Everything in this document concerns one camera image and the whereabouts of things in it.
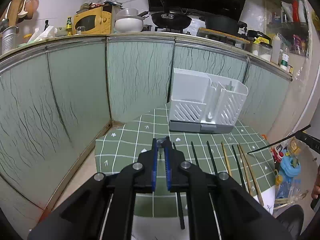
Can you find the white grey utensil holder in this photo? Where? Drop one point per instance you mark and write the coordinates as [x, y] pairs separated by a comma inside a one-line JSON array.
[[205, 103]]

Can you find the black frying pan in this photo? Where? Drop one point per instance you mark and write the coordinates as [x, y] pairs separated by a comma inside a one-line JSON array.
[[170, 20]]

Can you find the green glass bottle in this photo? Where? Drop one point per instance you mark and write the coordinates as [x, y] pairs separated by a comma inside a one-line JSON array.
[[69, 26]]

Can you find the black chopstick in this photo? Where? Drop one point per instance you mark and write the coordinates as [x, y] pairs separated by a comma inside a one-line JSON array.
[[240, 167], [212, 158], [281, 140], [194, 153], [177, 155], [160, 147]]

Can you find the wooden cutting board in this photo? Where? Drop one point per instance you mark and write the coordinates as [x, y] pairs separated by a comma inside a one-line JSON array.
[[202, 32]]

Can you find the green label jar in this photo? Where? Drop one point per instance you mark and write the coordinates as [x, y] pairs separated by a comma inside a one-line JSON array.
[[284, 62]]

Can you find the yellow microwave oven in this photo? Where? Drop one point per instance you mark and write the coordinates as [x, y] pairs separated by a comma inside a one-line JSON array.
[[95, 21]]

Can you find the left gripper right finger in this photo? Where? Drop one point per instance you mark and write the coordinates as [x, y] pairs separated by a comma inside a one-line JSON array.
[[218, 207]]

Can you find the blue plastic toy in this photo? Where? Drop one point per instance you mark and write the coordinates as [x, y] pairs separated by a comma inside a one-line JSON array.
[[289, 168]]

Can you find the person right hand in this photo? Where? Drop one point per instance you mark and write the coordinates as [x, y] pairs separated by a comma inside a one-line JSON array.
[[316, 188]]

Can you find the white squeeze bottle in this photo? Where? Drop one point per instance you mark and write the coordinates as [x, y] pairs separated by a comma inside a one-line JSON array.
[[276, 43]]

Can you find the white rice cooker pot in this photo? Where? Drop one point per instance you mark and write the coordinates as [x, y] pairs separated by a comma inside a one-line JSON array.
[[128, 21]]

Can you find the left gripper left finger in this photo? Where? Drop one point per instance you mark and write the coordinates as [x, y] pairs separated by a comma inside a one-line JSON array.
[[102, 208]]

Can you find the glass sugar jar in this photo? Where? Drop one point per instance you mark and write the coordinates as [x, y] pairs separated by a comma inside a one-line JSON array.
[[262, 50]]

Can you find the black cooking pot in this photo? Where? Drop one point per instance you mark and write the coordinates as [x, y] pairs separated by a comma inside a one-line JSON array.
[[224, 24]]

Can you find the metal perforated utensil cup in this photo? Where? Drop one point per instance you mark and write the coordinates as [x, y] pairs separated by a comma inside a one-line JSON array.
[[9, 39]]

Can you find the yellow lid plastic jar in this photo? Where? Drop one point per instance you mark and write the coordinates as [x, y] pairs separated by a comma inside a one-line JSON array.
[[293, 147]]

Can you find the green checked tablecloth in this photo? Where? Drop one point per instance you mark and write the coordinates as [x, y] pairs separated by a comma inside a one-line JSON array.
[[123, 145]]

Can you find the wooden chopstick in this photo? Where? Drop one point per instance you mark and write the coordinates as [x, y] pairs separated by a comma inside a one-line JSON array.
[[244, 163], [226, 159], [256, 186]]

